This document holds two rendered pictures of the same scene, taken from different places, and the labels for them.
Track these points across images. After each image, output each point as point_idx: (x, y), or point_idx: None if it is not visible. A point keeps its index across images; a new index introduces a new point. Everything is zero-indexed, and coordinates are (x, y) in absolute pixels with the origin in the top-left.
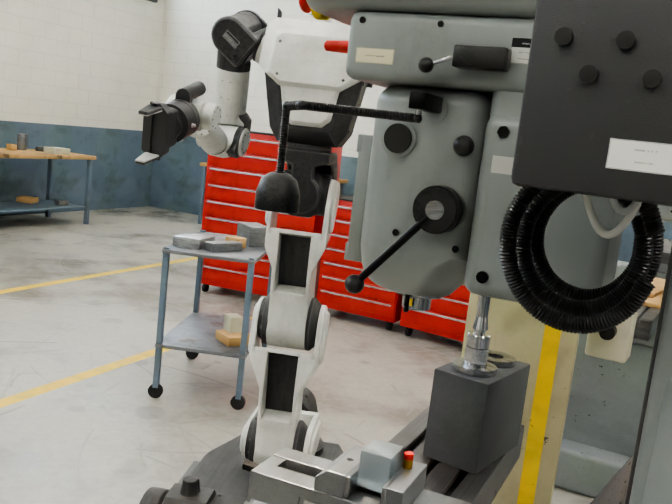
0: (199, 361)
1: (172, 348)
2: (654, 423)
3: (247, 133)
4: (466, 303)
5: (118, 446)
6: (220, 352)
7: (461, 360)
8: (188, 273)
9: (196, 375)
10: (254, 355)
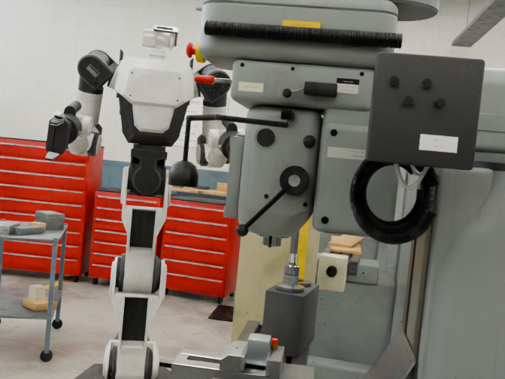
0: (2, 328)
1: None
2: (432, 295)
3: (101, 137)
4: (210, 265)
5: None
6: (30, 316)
7: (280, 283)
8: None
9: (3, 339)
10: (115, 300)
